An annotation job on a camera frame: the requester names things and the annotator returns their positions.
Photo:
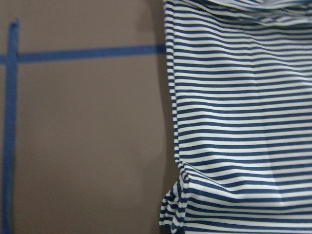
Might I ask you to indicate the brown table cover mat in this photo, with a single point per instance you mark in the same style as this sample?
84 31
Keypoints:
94 133

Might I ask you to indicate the blue white striped polo shirt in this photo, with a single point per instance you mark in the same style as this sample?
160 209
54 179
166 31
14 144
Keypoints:
240 81

